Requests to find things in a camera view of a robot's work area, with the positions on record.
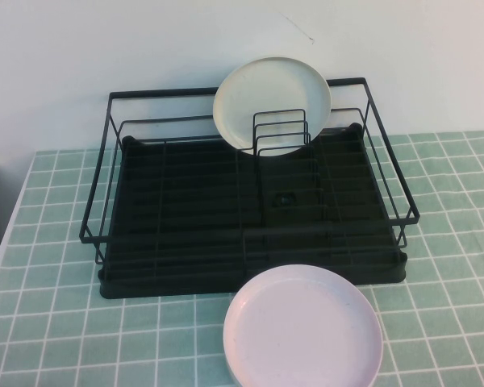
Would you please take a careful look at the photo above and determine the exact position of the black plastic drip tray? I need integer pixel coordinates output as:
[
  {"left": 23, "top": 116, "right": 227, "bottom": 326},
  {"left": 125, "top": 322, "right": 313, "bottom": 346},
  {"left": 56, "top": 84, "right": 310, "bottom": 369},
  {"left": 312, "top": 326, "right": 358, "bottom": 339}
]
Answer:
[{"left": 98, "top": 123, "right": 408, "bottom": 300}]

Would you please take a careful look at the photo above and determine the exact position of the green checkered tablecloth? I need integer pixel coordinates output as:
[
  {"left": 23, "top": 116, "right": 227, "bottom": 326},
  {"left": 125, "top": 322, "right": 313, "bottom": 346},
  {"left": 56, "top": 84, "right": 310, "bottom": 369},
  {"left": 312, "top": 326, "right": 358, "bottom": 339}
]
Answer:
[{"left": 0, "top": 129, "right": 484, "bottom": 387}]

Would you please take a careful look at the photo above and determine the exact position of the black wire dish rack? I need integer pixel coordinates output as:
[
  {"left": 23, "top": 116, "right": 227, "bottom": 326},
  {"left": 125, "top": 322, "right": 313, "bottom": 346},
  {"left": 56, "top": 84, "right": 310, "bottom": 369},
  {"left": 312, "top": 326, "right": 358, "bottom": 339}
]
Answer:
[{"left": 79, "top": 77, "right": 420, "bottom": 281}]

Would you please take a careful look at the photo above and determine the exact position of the cream white round plate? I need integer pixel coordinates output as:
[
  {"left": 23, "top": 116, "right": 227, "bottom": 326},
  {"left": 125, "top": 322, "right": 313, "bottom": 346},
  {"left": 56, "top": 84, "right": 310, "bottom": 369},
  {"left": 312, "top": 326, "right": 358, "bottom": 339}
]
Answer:
[{"left": 212, "top": 56, "right": 332, "bottom": 158}]

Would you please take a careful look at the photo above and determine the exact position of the pink round plate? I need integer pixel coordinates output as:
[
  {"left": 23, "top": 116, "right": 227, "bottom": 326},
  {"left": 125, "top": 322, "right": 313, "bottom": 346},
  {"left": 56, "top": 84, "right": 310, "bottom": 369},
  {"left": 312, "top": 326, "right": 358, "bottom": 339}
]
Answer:
[{"left": 222, "top": 264, "right": 384, "bottom": 387}]

